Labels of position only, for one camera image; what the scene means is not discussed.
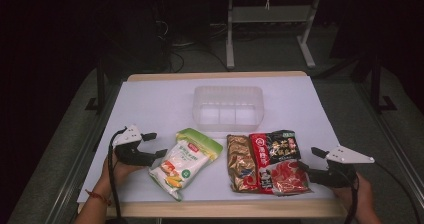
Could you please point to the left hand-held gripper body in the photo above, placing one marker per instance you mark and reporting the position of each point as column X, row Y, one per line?
column 128, row 150

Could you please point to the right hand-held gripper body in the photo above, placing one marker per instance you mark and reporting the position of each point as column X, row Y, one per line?
column 340, row 175

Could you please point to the red and black food packet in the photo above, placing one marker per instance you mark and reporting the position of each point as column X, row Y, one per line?
column 283, row 175

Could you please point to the clear plastic container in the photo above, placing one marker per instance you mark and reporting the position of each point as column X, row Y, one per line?
column 227, row 109

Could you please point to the person's left hand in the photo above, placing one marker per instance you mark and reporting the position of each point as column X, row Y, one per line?
column 120, row 174

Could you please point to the person's right hand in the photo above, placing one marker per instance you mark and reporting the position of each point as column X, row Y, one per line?
column 363, row 194

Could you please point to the green and white snack bag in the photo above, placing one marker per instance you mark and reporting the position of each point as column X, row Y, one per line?
column 181, row 165

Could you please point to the white table sheet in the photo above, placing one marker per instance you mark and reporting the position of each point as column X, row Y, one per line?
column 160, row 107

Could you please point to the gold foil packet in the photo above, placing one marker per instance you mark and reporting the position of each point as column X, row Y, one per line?
column 239, row 164

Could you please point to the black metal stand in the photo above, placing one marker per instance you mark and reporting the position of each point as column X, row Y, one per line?
column 101, row 84
column 376, row 84

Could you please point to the aluminium frame rail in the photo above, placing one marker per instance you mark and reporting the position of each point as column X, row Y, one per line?
column 76, row 170
column 396, row 140

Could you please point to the white metal desk frame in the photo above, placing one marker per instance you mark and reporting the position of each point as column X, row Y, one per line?
column 271, row 14

